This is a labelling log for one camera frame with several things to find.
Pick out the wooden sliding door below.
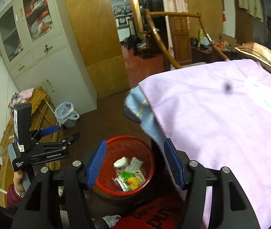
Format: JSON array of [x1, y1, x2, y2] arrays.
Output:
[[61, 0, 130, 99], [187, 0, 223, 36]]

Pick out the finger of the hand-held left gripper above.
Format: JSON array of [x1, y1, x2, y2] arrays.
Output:
[[29, 125, 58, 141], [59, 132, 80, 148]]

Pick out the person's left hand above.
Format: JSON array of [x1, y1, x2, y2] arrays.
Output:
[[13, 170, 28, 197]]

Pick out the stacked bagged clothes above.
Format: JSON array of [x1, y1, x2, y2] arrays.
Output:
[[24, 0, 55, 39]]

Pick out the pink cloth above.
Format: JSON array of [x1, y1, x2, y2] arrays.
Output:
[[9, 88, 34, 105]]

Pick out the cardboard box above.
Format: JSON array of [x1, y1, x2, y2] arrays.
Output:
[[219, 35, 237, 50]]

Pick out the dark wooden side table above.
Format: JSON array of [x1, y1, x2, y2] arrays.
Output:
[[191, 45, 222, 64]]

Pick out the carved wooden chair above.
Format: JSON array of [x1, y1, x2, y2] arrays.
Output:
[[145, 8, 231, 71]]

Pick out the red printed garment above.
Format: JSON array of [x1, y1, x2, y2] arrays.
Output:
[[123, 193, 188, 229]]

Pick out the brown gold pillow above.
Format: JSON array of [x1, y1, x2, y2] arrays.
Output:
[[235, 42, 271, 87]]

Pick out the white metal cabinet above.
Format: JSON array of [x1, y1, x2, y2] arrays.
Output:
[[0, 0, 98, 110]]

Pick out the green snack packet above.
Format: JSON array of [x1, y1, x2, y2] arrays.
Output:
[[117, 170, 146, 192]]

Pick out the light blue blanket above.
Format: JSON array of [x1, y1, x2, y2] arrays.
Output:
[[125, 86, 171, 148]]

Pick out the wooden slatted bed board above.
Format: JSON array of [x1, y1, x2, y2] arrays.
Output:
[[0, 88, 62, 196]]

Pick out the black bag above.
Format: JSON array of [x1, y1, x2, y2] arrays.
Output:
[[127, 35, 138, 50]]

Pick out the white patterned cloth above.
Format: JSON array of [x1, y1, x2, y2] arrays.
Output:
[[101, 215, 121, 228]]

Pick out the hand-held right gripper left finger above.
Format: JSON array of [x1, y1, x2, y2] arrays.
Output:
[[10, 139, 108, 229]]

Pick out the white paper cup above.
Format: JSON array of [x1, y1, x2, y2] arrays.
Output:
[[113, 157, 130, 174]]

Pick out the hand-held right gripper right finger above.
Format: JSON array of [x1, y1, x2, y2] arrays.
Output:
[[164, 138, 261, 229]]

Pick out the red plastic basket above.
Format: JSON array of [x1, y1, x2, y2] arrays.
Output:
[[91, 136, 155, 194]]

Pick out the grey bin with plastic bag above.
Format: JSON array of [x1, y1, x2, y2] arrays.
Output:
[[54, 101, 80, 128]]

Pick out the person's left forearm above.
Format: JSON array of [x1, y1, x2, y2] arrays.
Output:
[[6, 184, 25, 210]]

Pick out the beige hanging jacket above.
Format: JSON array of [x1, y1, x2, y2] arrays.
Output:
[[238, 0, 265, 23]]

